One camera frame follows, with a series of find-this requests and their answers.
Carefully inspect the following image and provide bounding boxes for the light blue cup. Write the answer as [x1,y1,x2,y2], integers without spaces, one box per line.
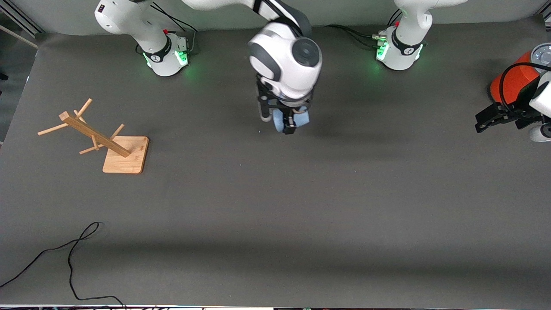
[272,109,311,133]

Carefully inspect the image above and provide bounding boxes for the orange cylindrical can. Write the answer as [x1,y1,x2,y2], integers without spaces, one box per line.
[489,43,551,106]

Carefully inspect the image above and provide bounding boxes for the wooden mug tree rack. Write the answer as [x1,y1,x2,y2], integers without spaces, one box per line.
[37,98,150,174]

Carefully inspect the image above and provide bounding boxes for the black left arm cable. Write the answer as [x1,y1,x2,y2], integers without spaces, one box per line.
[499,62,551,113]

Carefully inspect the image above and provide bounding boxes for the black left base cables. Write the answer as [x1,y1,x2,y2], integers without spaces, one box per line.
[325,8,403,50]

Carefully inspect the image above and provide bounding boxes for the black base cables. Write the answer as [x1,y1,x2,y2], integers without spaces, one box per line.
[325,8,403,50]
[136,2,199,56]

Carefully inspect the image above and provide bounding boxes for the black right base cables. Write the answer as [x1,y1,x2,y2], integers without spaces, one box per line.
[136,2,199,56]

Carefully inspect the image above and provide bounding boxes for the thin black loose cable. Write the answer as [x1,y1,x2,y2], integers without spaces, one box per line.
[0,221,128,310]

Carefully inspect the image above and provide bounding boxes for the grey metal frame rail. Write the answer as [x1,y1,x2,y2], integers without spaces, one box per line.
[0,0,44,36]

